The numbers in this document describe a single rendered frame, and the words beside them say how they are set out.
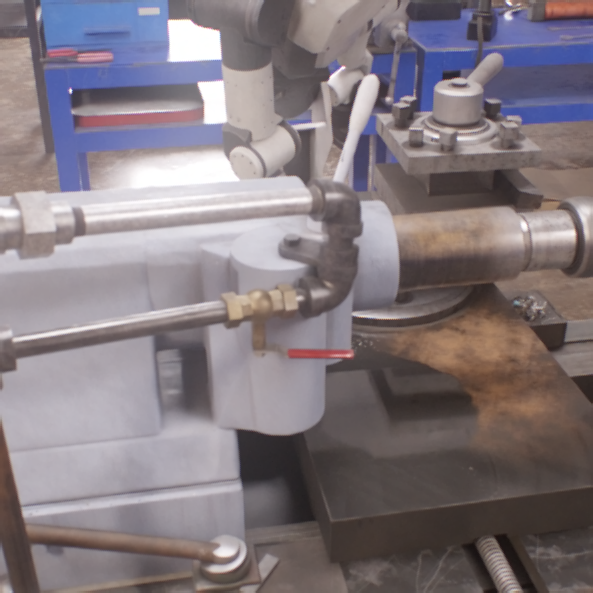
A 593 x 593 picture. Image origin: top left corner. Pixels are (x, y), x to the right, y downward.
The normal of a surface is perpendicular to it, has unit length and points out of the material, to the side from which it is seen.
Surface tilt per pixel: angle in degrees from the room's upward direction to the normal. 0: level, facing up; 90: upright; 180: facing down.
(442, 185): 90
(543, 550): 0
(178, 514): 90
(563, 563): 0
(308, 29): 124
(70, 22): 90
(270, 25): 97
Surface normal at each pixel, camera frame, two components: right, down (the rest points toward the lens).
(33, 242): 0.47, 0.58
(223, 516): 0.18, 0.48
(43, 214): 0.47, -0.15
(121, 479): 0.16, 0.00
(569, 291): 0.00, -0.87
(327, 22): 0.05, 0.89
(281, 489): -0.28, -0.78
